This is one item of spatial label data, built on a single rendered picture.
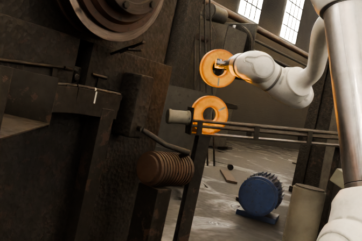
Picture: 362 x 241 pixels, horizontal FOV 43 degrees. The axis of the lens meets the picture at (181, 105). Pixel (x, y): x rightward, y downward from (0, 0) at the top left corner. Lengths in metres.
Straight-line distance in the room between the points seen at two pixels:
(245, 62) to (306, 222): 0.63
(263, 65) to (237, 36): 8.25
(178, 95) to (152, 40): 2.29
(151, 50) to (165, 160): 0.52
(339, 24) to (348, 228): 0.40
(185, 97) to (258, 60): 2.76
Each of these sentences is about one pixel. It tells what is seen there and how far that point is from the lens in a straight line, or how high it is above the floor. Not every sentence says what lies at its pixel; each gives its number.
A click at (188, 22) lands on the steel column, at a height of 1.76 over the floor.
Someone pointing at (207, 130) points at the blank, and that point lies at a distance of 1.85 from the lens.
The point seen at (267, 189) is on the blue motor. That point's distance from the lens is 3.41.
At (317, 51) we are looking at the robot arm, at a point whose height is 0.95.
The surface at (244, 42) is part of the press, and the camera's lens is 9.93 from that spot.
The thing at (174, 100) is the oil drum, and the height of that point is 0.75.
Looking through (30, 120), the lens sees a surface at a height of 0.61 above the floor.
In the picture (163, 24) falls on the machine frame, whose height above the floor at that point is 1.04.
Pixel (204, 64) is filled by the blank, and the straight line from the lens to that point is 1.84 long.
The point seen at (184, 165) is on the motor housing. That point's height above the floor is 0.50.
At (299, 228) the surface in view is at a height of 0.37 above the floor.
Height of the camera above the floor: 0.72
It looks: level
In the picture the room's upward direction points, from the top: 12 degrees clockwise
